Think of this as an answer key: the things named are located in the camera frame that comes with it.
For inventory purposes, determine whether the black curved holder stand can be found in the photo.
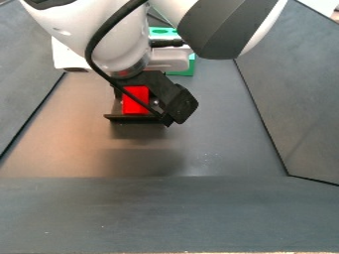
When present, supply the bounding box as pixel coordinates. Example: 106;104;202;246
104;85;158;124

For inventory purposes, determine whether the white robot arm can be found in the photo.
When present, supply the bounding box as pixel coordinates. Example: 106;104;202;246
18;0;286;77

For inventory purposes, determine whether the red hexagonal prism block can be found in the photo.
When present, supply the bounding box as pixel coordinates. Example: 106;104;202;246
120;84;152;116

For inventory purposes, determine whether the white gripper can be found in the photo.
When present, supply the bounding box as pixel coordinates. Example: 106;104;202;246
50;35;194;74

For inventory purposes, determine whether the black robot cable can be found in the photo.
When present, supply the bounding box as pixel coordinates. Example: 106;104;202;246
84;0;170;124

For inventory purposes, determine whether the green shape sorter board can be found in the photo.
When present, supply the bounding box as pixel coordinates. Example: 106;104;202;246
146;27;196;76

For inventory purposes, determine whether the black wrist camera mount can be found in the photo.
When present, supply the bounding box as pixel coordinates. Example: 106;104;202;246
112;70;198;127

